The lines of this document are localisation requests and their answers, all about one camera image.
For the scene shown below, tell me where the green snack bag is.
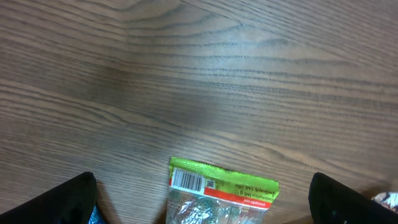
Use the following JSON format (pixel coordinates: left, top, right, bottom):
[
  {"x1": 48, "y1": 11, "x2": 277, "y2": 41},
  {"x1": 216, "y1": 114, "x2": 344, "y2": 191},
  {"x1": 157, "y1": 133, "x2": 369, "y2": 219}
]
[{"x1": 165, "y1": 157, "x2": 279, "y2": 224}]

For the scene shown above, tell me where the beige cookie bag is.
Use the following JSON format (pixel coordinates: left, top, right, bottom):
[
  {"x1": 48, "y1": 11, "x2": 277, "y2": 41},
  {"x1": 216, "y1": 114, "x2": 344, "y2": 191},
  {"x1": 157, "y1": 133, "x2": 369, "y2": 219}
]
[{"x1": 372, "y1": 192, "x2": 398, "y2": 213}]

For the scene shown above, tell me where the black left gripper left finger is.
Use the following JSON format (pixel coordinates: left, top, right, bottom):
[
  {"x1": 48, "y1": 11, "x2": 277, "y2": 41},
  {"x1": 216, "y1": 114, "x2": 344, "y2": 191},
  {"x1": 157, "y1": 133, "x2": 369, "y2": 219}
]
[{"x1": 1, "y1": 172, "x2": 97, "y2": 224}]

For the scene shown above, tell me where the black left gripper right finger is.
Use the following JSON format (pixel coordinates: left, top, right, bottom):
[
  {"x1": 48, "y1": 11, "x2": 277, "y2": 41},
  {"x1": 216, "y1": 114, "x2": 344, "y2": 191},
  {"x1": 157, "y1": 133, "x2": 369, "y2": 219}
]
[{"x1": 308, "y1": 172, "x2": 397, "y2": 224}]

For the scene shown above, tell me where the blue snack bar wrapper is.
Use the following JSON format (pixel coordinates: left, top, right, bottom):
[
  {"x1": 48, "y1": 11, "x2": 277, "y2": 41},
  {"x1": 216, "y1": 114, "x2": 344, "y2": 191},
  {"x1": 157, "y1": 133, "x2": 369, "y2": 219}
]
[{"x1": 87, "y1": 205, "x2": 106, "y2": 224}]

